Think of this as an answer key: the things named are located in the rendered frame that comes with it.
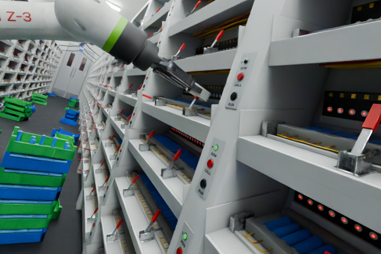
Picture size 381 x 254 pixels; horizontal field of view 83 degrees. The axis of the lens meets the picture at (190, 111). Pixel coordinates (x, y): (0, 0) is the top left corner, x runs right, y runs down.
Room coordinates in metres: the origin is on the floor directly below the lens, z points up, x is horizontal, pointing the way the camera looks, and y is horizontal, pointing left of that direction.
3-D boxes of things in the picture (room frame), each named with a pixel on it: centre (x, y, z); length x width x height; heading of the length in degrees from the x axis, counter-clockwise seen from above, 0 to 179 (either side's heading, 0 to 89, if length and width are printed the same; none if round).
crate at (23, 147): (1.22, 0.72, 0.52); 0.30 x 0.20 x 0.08; 127
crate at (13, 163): (1.22, 0.72, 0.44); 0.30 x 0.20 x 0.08; 127
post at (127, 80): (1.72, 0.50, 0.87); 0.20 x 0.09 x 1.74; 118
